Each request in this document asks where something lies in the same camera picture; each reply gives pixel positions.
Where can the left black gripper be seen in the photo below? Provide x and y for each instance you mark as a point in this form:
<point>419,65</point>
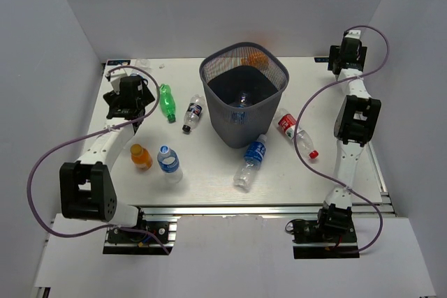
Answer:
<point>112,99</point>

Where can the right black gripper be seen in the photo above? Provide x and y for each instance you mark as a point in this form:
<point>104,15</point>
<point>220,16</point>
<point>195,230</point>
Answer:
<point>334,56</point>

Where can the clear bottle black label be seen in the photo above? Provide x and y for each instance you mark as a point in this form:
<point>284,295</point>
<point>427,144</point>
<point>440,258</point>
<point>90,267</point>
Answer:
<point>193,113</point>

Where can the Pocari Sweat blue bottle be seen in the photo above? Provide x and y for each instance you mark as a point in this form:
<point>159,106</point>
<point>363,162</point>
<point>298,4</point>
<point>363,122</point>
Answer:
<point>252,160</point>

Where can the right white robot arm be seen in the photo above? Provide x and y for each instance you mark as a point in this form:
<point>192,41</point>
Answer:
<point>354,128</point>

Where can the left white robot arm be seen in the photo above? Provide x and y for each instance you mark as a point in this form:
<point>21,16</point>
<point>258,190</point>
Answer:
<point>86,186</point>

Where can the orange object behind bin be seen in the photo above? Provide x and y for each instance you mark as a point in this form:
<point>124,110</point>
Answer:
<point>256,59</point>

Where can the grey mesh waste bin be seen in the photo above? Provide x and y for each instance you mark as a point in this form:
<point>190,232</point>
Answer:
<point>224,77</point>

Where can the bottle inside bin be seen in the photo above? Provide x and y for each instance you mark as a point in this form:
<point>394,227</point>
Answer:
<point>243,100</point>

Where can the green plastic bottle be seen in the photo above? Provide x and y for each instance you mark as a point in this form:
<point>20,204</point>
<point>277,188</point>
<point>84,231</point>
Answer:
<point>167,103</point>

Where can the small clear bottle at corner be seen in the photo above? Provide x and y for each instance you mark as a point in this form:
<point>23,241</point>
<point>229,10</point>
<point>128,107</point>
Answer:
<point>143,64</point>

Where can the orange juice bottle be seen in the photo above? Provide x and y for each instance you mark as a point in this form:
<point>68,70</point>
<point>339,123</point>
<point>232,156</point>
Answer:
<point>141,157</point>

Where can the clear bottle blue label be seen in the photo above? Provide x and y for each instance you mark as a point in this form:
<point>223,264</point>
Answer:
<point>168,161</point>

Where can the clear bottle red label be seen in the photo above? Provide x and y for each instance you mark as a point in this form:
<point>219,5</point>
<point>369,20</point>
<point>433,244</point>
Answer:
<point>286,123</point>

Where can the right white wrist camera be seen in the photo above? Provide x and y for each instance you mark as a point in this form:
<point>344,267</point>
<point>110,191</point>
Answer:
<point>353,33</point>

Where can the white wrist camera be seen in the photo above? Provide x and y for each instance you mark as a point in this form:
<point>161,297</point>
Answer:
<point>114,78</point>
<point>353,33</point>

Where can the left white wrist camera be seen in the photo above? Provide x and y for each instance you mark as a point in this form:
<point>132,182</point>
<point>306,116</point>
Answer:
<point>114,78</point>

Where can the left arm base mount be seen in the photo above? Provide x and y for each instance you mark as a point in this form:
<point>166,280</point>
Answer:
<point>158,239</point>

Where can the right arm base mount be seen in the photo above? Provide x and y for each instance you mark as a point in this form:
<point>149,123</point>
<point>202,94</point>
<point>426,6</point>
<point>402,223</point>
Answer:
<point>310,243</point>

